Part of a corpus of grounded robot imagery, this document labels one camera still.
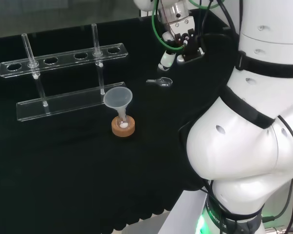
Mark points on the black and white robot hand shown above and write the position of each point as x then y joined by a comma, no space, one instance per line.
179,26

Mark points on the translucent plastic funnel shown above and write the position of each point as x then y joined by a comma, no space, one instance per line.
117,97

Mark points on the clear glass weighing funnel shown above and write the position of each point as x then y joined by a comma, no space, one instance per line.
166,82

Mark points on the clear round-bottom flask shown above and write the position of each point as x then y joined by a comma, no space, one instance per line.
123,124

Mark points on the clear funnel stand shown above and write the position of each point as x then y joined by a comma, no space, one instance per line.
63,102

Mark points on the black bench cloth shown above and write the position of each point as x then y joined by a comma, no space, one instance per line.
63,170

